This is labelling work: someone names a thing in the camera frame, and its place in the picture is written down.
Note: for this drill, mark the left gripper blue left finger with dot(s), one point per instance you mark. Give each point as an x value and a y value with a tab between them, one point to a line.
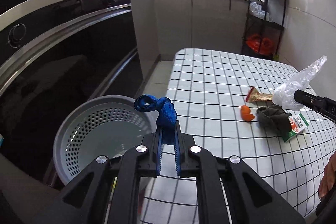
158	149

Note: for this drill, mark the right hand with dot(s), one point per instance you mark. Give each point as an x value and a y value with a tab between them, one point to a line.
328	179

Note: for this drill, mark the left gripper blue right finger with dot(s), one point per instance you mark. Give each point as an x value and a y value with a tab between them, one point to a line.
177	148

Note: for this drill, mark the dark grey rag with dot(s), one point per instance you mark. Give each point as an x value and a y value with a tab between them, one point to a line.
274	118

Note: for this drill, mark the clear bag on shelf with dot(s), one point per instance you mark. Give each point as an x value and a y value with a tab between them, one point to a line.
256	10

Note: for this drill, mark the white black checkered tablecloth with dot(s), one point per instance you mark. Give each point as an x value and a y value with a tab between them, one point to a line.
208	89

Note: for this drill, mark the clear plastic bag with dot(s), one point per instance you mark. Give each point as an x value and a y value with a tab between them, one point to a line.
283	95

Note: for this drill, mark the grey kitchen cabinets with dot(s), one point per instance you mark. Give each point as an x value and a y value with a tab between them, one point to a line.
164	27

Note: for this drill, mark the orange peel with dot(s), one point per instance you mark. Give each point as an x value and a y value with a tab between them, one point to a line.
246	113

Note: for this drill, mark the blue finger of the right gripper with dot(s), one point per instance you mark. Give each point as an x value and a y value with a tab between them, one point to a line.
315	103

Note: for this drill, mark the white green milk carton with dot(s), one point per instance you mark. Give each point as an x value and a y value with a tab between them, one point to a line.
298	124

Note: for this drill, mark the red snack wrapper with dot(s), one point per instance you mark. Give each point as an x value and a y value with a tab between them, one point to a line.
254	96

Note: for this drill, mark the black metal shelf rack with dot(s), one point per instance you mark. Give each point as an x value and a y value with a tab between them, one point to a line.
272	30

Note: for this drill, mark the red plastic bag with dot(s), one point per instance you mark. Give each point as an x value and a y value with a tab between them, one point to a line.
262	46

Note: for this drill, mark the blue rubber glove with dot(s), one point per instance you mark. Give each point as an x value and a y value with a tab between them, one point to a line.
167	116

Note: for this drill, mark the black built-in oven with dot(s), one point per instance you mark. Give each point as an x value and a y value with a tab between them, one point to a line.
56	55

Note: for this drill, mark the grey perforated trash basket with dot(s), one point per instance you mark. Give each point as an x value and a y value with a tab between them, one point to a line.
107	125

